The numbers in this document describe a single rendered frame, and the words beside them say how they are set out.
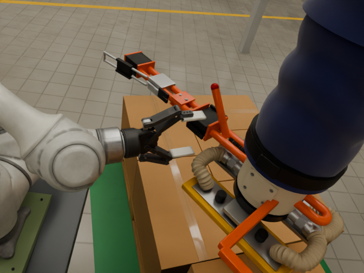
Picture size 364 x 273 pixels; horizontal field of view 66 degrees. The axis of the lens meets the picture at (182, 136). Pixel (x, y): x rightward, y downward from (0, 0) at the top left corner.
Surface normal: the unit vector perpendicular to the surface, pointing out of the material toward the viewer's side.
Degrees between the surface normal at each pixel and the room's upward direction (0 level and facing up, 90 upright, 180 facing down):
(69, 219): 0
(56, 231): 0
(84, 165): 56
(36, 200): 4
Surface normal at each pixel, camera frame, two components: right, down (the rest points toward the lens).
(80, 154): 0.48, 0.22
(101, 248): 0.19, -0.72
